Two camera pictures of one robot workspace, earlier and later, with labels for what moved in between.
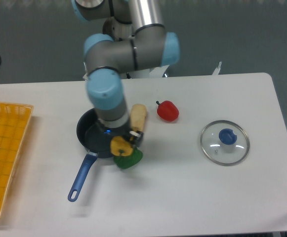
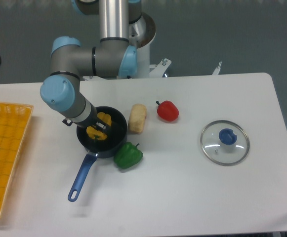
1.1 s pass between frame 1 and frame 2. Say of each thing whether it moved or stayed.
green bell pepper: stayed
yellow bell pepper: moved
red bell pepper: stayed
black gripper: moved
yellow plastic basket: stayed
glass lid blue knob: stayed
